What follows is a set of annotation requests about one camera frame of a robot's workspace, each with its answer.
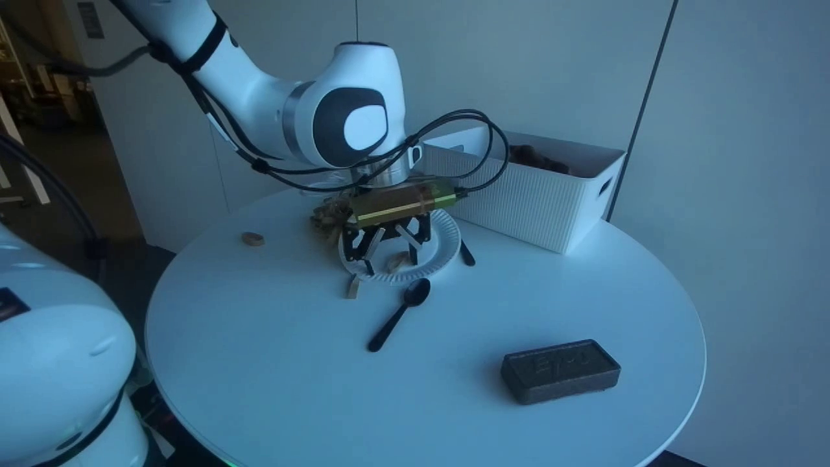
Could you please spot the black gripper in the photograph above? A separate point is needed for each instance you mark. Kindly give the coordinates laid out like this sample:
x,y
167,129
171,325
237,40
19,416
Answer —
x,y
371,233

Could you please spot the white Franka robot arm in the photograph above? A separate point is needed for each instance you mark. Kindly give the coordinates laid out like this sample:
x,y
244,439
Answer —
x,y
259,94

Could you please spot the white paper plate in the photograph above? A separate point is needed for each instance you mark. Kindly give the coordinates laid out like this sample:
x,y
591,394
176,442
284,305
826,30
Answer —
x,y
445,247

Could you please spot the black plastic spoon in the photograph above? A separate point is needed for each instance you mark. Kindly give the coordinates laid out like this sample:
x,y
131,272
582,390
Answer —
x,y
419,292

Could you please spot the white storage box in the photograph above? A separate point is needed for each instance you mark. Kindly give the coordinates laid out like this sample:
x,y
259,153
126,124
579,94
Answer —
x,y
554,209

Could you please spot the black rectangular block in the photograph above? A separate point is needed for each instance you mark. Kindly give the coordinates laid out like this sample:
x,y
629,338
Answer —
x,y
561,372

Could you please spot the gold camera module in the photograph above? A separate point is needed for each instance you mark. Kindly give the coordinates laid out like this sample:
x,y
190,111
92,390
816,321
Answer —
x,y
398,209

